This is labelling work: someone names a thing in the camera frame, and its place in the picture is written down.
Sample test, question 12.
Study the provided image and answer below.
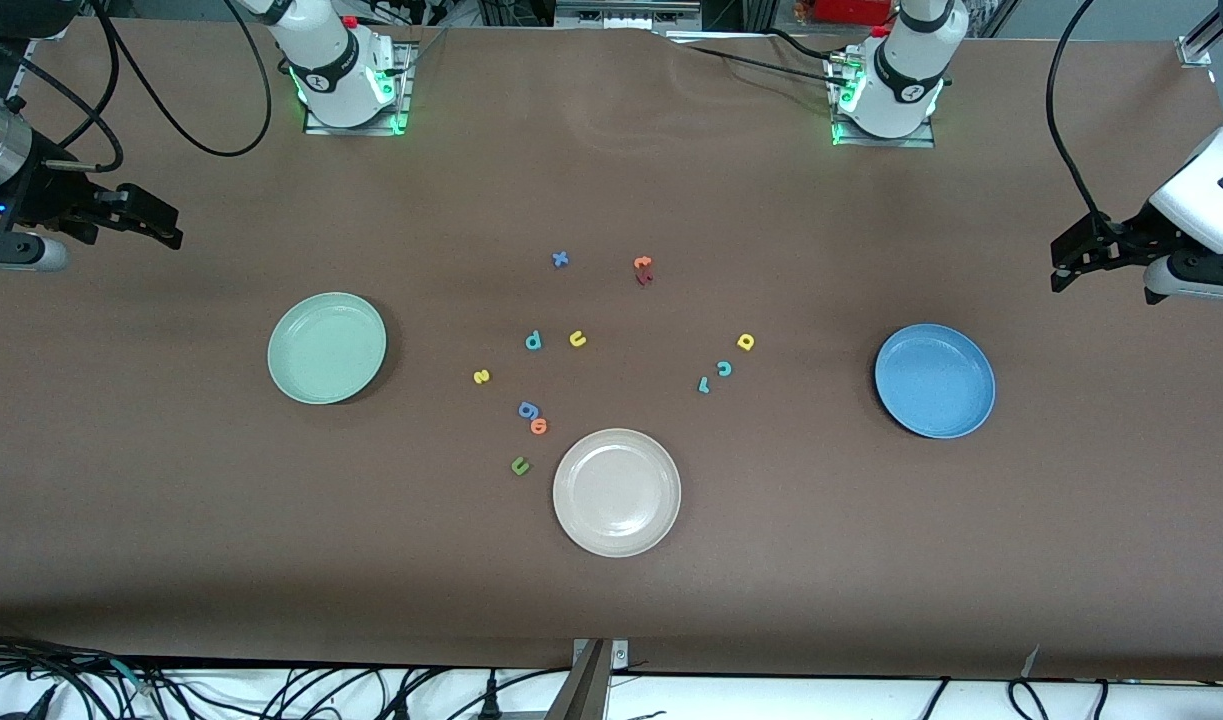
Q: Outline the blue plate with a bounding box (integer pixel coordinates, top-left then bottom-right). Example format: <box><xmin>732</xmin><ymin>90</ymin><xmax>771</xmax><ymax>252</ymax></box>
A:
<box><xmin>874</xmin><ymin>323</ymin><xmax>997</xmax><ymax>440</ymax></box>

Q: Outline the light green plate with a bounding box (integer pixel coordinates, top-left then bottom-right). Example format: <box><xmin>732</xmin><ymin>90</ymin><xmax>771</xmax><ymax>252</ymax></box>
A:
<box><xmin>267</xmin><ymin>292</ymin><xmax>388</xmax><ymax>405</ymax></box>

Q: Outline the red box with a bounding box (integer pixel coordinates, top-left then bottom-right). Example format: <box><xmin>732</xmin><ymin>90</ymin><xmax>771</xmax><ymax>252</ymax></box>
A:
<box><xmin>814</xmin><ymin>0</ymin><xmax>894</xmax><ymax>26</ymax></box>

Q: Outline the beige plate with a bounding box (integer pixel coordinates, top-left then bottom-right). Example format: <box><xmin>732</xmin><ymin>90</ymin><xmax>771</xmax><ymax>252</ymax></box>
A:
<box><xmin>552</xmin><ymin>428</ymin><xmax>683</xmax><ymax>558</ymax></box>

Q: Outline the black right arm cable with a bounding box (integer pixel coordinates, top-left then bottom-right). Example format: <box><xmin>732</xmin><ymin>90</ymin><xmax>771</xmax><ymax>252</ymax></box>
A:
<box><xmin>0</xmin><ymin>0</ymin><xmax>274</xmax><ymax>173</ymax></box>

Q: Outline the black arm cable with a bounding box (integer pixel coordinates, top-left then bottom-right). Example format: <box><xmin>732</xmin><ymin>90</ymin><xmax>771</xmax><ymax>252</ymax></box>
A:
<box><xmin>1045</xmin><ymin>0</ymin><xmax>1114</xmax><ymax>227</ymax></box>
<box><xmin>0</xmin><ymin>0</ymin><xmax>274</xmax><ymax>173</ymax></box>

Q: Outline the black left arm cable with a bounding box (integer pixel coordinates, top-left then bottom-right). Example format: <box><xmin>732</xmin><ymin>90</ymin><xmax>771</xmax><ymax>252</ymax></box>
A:
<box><xmin>1045</xmin><ymin>0</ymin><xmax>1114</xmax><ymax>227</ymax></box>

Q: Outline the aluminium frame profile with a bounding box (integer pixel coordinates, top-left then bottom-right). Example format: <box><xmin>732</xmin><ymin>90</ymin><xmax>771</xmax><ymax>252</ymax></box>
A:
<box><xmin>1176</xmin><ymin>0</ymin><xmax>1223</xmax><ymax>68</ymax></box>
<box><xmin>6</xmin><ymin>15</ymin><xmax>72</xmax><ymax>106</ymax></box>

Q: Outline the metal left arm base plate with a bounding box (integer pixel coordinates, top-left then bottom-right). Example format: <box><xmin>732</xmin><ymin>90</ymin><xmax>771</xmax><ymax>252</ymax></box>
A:
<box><xmin>829</xmin><ymin>50</ymin><xmax>938</xmax><ymax>149</ymax></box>

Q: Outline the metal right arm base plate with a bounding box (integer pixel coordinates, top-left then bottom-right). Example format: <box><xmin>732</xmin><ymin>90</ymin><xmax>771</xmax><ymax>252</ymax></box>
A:
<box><xmin>304</xmin><ymin>40</ymin><xmax>413</xmax><ymax>137</ymax></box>

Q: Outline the black cable on table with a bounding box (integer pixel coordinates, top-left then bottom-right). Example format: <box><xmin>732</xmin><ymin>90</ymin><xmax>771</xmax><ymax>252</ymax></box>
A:
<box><xmin>661</xmin><ymin>28</ymin><xmax>852</xmax><ymax>86</ymax></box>

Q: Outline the black looped cable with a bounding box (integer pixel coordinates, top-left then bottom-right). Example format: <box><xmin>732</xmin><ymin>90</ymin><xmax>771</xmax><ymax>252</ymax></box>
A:
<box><xmin>1008</xmin><ymin>678</ymin><xmax>1052</xmax><ymax>720</ymax></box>

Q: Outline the tangled black cable bundle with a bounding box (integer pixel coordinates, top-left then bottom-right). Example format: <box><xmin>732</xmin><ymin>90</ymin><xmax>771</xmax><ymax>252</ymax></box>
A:
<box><xmin>0</xmin><ymin>628</ymin><xmax>177</xmax><ymax>720</ymax></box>

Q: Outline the metal bracket at table edge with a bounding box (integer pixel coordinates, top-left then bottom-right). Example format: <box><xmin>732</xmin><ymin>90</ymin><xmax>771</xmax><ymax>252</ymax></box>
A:
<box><xmin>546</xmin><ymin>638</ymin><xmax>630</xmax><ymax>720</ymax></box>

